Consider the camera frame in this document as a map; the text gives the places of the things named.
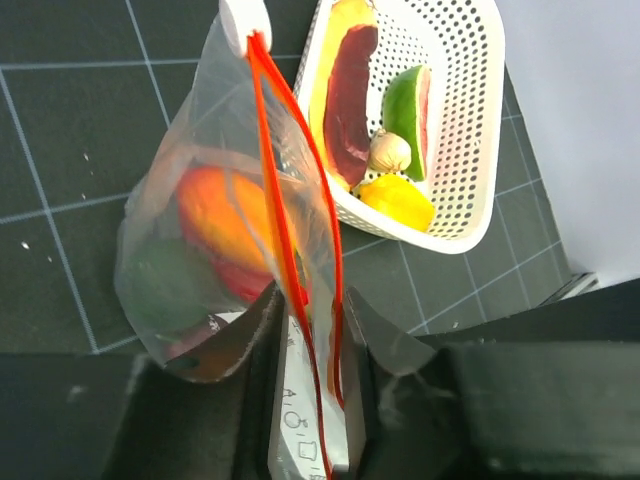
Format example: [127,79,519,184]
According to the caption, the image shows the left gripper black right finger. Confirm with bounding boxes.
[342,281,639,479]

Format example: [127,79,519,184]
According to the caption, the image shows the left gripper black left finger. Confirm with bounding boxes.
[102,284,285,479]

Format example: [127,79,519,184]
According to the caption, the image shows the green avocado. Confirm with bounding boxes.
[118,239,222,334]

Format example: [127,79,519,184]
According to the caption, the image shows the orange red mango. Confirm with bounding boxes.
[176,166,274,272]

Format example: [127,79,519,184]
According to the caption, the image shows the clear zip bag orange zipper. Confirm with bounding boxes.
[115,1,348,479]

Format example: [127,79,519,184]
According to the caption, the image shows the white perforated plastic basket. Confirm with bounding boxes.
[295,1,505,254]

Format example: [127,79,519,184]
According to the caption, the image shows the dark red passion fruit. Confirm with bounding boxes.
[167,317,229,360]

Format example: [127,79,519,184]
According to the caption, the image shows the red chili pepper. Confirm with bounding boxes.
[204,248,274,313]

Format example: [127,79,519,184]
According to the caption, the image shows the yellow lemon slice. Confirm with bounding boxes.
[358,174,435,232]

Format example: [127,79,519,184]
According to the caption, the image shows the beige garlic bulb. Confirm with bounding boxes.
[368,128,412,173]

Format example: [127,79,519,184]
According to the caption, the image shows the watermelon slice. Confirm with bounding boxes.
[382,65,431,182]

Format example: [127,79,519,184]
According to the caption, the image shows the dark red meat slice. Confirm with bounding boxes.
[323,25,378,189]

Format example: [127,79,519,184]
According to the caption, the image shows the black grid cutting mat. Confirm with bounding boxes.
[1,1,572,353]

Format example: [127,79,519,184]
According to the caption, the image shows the aluminium frame rail right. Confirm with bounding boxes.
[541,272,600,306]

